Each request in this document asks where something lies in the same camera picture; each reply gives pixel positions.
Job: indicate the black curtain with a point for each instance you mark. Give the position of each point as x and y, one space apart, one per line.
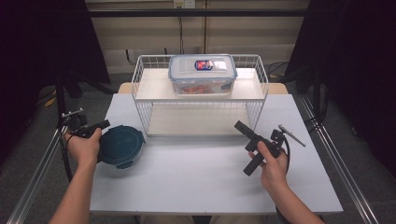
358 62
37 46

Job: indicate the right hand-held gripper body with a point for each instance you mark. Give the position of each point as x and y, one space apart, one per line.
275 141

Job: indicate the black horizontal bar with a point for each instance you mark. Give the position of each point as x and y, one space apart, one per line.
199 12

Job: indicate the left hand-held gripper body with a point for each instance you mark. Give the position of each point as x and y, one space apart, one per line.
77 123

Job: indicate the person's left hand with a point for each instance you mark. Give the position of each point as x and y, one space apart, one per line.
84 149

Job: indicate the person's right hand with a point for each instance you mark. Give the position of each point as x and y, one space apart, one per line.
274 171

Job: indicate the teal round food container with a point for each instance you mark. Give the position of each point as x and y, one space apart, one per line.
121 146

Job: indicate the orange contents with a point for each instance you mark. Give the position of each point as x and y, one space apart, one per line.
196 89

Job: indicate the clear rectangular food container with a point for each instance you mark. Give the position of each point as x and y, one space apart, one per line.
186 70

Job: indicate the white wall socket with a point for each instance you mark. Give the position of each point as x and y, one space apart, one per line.
184 3

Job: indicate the wooden table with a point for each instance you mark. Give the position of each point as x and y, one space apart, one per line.
278 88

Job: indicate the aluminium rail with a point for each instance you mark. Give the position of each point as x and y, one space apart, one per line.
342 168
34 183

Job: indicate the black metal stand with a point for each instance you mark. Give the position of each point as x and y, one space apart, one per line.
60 93

